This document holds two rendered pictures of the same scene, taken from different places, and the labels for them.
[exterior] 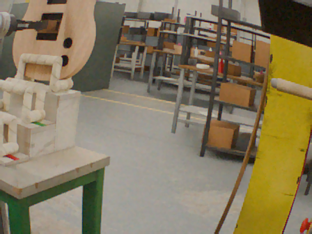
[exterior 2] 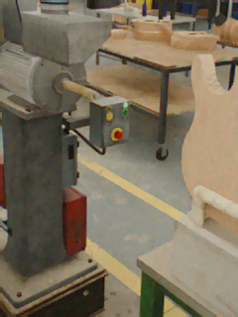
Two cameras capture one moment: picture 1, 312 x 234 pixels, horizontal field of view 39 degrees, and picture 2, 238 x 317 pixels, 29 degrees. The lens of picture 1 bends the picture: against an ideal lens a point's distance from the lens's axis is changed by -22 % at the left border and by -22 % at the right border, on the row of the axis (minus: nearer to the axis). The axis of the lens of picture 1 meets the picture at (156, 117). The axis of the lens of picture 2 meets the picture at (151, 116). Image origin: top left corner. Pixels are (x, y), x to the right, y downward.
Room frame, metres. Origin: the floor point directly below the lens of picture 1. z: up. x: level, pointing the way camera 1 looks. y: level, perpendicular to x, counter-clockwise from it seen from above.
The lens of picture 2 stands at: (2.52, 0.65, 1.74)
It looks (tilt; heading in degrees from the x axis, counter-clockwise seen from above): 19 degrees down; 208
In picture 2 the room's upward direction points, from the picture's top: 3 degrees clockwise
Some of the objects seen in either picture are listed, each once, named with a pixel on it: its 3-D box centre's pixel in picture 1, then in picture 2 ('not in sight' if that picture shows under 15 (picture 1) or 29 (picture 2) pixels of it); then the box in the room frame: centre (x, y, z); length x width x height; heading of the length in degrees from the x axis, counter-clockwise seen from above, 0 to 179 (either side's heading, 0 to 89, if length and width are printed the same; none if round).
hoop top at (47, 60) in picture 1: (39, 59); not in sight; (1.51, 0.40, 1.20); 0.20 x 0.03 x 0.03; 71
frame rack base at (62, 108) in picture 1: (36, 113); (231, 263); (1.54, 0.38, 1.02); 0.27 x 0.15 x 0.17; 72
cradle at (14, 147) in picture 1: (8, 148); not in sight; (1.22, 0.40, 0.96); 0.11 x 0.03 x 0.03; 162
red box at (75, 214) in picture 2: not in sight; (63, 211); (0.89, -0.68, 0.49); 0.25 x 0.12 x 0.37; 72
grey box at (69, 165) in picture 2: not in sight; (61, 130); (0.90, -0.68, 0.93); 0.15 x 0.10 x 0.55; 72
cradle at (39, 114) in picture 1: (34, 115); not in sight; (1.37, 0.35, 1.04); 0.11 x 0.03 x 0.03; 162
